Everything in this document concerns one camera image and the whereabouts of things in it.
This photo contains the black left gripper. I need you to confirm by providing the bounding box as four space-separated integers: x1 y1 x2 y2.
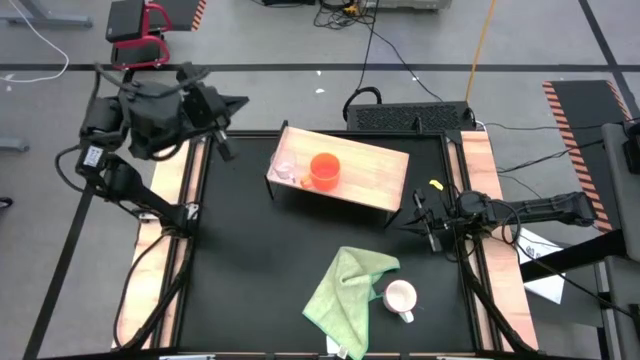
177 62 250 162

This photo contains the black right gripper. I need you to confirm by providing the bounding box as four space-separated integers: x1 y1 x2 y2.
398 188 457 255

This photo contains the white patterned ceramic mug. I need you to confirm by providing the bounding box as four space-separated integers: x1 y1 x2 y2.
382 279 419 325

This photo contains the clear plastic cup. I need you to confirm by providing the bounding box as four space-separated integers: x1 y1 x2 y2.
271 148 301 185

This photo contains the orange plastic mug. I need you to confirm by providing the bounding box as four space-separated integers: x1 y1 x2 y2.
299 152 342 193

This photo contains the wooden shelf with black legs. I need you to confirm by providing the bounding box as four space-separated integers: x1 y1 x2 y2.
263 119 411 229

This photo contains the light wooden side board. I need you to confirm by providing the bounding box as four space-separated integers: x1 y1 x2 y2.
447 130 540 351
112 130 206 350

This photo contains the green microfiber cloth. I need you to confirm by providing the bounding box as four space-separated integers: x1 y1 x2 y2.
301 245 401 360

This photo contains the small hazard striped black panel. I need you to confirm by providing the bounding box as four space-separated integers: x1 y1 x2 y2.
159 0 207 32

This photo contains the black perforated computer case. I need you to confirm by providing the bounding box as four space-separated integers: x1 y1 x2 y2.
345 100 477 134

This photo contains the white paper sheet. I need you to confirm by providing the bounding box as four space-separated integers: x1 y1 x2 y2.
513 227 567 305

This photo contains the black metal beam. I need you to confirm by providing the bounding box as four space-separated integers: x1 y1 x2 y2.
519 228 629 284

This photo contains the grey metal table leg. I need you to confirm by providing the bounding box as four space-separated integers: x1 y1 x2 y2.
0 0 94 29

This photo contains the large hazard striped black mat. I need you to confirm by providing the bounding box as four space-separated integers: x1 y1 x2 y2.
542 79 635 234

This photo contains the grey metal cabinet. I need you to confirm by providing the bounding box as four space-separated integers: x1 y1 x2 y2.
593 122 640 360

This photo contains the grey equipment box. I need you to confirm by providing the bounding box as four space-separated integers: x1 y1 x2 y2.
360 0 454 11

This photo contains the grey metal foot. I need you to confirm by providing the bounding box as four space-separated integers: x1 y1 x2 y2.
0 137 30 153

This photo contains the black box device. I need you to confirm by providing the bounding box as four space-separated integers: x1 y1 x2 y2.
621 121 640 176

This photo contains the black table frame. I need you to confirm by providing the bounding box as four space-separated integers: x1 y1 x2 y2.
152 112 539 360

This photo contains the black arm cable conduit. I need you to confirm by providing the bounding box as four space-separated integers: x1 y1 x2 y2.
112 232 196 351
457 239 539 354

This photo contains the thick black cable loop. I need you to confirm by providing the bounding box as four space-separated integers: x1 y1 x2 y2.
342 85 384 122

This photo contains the red frame black stool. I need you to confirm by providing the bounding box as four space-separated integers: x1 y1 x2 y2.
104 0 174 71

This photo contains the thin black floor cable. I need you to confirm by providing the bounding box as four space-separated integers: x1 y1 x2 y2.
369 22 446 104
477 118 640 132
494 139 606 175
357 0 381 94

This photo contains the tangled black cable bundle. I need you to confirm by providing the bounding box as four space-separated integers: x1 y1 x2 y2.
312 0 379 29

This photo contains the yellow cable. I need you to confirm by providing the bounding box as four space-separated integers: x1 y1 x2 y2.
464 0 499 104

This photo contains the white floor cable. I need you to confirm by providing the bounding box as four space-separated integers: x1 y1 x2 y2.
0 0 70 84

